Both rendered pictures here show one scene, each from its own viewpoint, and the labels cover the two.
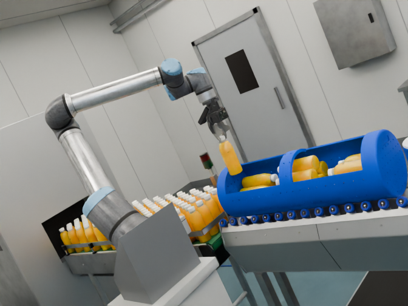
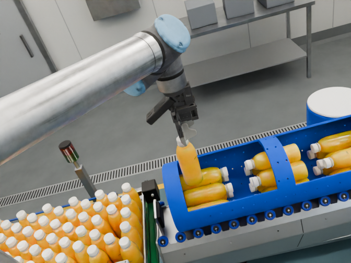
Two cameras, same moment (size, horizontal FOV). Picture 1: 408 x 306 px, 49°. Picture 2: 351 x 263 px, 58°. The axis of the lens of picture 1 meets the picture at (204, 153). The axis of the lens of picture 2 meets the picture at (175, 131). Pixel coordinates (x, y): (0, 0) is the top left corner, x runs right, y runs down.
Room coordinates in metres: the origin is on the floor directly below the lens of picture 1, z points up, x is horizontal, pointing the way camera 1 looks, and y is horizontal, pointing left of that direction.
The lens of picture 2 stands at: (1.60, 0.46, 2.05)
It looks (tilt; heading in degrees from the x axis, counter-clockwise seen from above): 35 degrees down; 319
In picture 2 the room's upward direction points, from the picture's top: 17 degrees counter-clockwise
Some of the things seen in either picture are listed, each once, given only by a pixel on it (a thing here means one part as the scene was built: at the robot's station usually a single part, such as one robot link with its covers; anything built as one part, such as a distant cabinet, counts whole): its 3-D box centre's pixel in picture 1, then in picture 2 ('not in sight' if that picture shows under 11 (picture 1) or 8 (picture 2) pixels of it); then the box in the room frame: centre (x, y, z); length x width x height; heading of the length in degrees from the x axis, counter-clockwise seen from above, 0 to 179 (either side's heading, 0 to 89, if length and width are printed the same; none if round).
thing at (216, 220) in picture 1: (223, 214); (144, 225); (2.47, 0.05, 0.96); 0.40 x 0.01 x 0.03; 135
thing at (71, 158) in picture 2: (207, 163); (71, 155); (2.94, 0.01, 1.18); 0.06 x 0.06 x 0.05
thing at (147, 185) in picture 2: not in sight; (151, 192); (2.59, -0.12, 0.95); 0.10 x 0.07 x 0.10; 135
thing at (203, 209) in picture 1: (206, 218); (133, 241); (2.43, 0.14, 0.99); 0.07 x 0.07 x 0.19
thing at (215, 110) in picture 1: (214, 111); (180, 103); (2.22, -0.13, 1.55); 0.09 x 0.08 x 0.12; 45
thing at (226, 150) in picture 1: (229, 156); (188, 161); (2.24, -0.11, 1.30); 0.07 x 0.07 x 0.19
